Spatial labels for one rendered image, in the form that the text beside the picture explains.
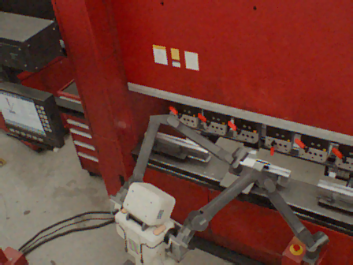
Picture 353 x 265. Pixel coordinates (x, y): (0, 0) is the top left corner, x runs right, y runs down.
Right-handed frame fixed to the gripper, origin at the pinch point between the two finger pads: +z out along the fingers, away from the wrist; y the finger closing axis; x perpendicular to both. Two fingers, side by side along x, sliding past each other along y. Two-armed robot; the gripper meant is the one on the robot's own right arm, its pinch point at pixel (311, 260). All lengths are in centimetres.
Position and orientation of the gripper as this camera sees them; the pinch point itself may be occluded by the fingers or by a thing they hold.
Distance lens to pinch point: 259.4
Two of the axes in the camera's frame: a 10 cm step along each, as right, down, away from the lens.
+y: 5.7, -7.3, 3.9
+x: -7.8, -3.3, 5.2
